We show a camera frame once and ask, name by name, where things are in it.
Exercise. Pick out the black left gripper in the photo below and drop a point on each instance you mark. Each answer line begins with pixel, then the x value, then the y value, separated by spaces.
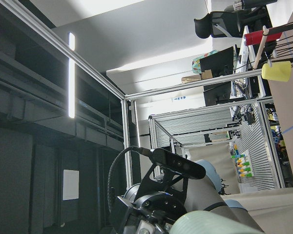
pixel 150 214

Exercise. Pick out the red cylinder bottle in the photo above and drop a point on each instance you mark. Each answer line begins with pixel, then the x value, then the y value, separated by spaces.
pixel 254 38

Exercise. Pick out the yellow plastic cup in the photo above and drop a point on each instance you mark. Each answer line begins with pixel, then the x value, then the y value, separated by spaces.
pixel 277 71

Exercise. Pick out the cardboard box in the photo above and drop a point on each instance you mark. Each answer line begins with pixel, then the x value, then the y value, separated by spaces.
pixel 193 78

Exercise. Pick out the aluminium frame cage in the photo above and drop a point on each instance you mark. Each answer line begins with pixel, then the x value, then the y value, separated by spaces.
pixel 22 13

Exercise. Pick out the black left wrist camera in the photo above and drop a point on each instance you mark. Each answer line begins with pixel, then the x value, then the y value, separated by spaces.
pixel 182 166

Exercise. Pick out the black computer monitor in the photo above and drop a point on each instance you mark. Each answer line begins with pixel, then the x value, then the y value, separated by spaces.
pixel 218 64

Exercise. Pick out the black wire cup rack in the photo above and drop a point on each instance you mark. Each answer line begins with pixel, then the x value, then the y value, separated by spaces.
pixel 278 50

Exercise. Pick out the black office chair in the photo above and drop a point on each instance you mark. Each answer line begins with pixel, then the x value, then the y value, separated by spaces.
pixel 231 22

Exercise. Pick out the green plastic cup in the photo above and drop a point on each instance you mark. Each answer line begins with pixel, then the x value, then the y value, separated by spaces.
pixel 203 222

